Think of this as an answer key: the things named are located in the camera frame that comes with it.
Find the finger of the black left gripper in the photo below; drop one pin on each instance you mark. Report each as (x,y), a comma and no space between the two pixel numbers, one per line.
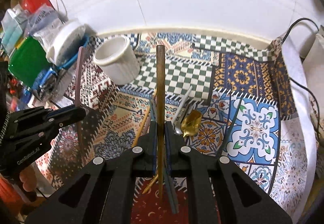
(67,115)

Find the silver fork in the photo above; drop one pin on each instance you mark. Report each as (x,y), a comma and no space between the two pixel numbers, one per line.
(183,101)

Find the white ceramic utensil holder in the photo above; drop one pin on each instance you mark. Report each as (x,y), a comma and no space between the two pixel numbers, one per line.
(117,60)

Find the dark green chopstick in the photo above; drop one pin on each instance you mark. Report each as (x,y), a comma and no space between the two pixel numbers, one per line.
(228,131)

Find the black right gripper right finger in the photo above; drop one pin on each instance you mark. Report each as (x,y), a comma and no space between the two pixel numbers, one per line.
(218,190)

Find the light blue tissue box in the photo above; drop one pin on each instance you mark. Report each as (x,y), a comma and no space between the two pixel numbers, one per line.
(13,28)

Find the gold spoon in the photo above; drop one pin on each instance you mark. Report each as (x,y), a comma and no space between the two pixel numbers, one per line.
(191,123)

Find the clear plastic bag with print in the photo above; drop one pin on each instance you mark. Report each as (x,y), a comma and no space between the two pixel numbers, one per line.
(44,25)

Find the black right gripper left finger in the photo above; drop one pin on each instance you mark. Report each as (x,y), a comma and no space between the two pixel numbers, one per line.
(102,192)

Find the blue plastic basket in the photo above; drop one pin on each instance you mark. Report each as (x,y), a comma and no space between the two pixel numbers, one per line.
(48,78)

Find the green plastic box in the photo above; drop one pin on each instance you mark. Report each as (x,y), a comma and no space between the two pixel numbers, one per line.
(28,61)

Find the dark teal chopstick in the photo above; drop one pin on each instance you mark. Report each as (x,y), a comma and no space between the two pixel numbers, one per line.
(168,181)

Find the yellow wooden chopstick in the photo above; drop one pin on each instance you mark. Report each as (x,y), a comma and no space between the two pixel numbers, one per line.
(146,163)

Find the brown wooden chopstick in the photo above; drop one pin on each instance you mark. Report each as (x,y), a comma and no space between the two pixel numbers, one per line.
(160,114)

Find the mauve pink chopstick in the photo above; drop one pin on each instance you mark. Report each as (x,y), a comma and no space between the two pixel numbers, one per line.
(78,100)

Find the operator hand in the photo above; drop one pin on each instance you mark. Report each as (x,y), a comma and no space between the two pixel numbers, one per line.
(28,179)

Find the white perforated plastic lid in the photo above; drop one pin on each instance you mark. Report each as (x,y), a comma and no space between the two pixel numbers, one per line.
(65,43)

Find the patterned patchwork table mat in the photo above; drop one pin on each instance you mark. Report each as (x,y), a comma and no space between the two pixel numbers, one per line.
(244,95)

